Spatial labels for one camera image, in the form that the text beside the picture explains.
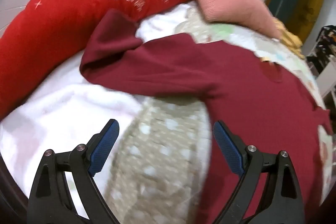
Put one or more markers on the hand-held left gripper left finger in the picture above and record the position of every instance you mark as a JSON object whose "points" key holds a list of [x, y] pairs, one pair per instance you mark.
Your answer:
{"points": [[103, 150]]}

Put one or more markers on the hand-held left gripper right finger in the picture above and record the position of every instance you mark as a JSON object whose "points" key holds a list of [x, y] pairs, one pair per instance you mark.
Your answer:
{"points": [[228, 150]]}

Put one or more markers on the maroon knit sweater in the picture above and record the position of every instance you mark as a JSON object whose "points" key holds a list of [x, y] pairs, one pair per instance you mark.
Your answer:
{"points": [[210, 69]]}

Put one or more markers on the white fluffy blanket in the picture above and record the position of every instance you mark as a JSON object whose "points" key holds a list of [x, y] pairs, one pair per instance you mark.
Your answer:
{"points": [[65, 113]]}

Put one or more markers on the beige heart-print quilted mat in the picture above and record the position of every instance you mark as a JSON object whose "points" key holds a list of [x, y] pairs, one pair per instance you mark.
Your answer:
{"points": [[157, 155]]}

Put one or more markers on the light printed bed sheet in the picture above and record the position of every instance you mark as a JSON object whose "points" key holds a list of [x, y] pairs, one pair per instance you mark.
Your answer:
{"points": [[236, 35]]}

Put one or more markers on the yellow cloth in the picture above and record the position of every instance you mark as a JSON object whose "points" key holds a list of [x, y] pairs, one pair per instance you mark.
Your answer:
{"points": [[290, 39]]}

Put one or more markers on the red floral pillow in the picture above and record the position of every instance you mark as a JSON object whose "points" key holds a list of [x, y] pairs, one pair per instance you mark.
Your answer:
{"points": [[52, 29]]}

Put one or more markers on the dark storage rack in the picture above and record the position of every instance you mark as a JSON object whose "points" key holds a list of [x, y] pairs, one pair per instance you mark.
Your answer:
{"points": [[323, 48]]}

